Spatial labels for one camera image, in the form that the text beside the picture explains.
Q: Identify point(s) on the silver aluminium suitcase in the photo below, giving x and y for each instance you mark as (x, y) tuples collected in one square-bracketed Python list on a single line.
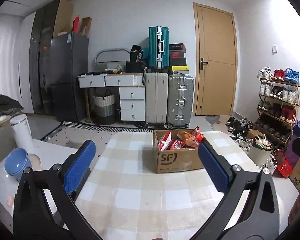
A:
[(180, 100)]

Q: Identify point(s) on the blue bowl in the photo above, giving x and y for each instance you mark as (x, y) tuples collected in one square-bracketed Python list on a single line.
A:
[(16, 162)]

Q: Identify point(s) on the bread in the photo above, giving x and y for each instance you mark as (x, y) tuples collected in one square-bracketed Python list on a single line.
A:
[(189, 139)]

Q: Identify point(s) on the patterned floor rug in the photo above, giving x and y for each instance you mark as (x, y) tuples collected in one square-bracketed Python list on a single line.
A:
[(73, 134)]

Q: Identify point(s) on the purple bag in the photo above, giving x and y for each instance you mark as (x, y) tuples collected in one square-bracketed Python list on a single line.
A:
[(292, 152)]

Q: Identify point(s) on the white red noodle snack bag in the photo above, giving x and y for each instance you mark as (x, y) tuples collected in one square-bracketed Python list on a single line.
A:
[(165, 141)]

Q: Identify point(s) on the woven laundry basket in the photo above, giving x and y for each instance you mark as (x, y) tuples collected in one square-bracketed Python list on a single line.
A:
[(105, 108)]

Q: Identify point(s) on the red triangular snack bag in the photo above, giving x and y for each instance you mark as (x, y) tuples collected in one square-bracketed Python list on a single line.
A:
[(198, 134)]

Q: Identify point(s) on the black refrigerator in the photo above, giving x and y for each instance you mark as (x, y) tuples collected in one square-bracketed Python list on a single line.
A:
[(68, 60)]

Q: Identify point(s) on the beige hard suitcase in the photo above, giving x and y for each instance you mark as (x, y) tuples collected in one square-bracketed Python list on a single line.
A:
[(156, 89)]

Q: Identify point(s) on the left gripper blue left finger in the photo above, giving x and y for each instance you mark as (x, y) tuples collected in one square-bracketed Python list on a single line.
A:
[(76, 167)]

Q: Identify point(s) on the white drawer desk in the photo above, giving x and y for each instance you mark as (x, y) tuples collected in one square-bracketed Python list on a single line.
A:
[(129, 91)]

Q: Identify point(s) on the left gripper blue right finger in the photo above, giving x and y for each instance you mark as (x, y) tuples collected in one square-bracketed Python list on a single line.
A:
[(216, 166)]

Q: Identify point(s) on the dark tall cabinet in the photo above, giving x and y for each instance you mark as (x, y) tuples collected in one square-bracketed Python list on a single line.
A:
[(49, 21)]

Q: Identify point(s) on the wooden door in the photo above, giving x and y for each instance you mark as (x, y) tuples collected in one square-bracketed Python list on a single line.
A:
[(216, 61)]

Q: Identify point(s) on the SF cardboard box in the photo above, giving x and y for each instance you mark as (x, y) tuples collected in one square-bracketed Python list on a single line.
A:
[(168, 161)]

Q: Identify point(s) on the checked table cloth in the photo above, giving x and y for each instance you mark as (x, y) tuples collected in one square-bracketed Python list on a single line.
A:
[(124, 198)]

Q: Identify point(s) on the red gift bag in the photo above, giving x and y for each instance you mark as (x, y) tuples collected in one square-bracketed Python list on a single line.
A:
[(283, 165)]

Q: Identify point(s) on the stacked shoe boxes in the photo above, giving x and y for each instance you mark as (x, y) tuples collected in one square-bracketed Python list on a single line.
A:
[(178, 61)]

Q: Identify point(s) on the wooden shoe rack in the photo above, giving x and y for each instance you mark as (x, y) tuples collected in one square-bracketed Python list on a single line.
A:
[(279, 95)]

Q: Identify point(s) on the white bucket with sticks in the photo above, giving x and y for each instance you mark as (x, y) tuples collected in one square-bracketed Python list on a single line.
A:
[(260, 149)]

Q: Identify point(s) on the teal suitcase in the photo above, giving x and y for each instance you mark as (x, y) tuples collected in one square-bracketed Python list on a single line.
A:
[(158, 45)]

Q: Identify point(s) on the red chocolate bar pack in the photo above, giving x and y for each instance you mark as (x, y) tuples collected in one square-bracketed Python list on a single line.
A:
[(177, 145)]

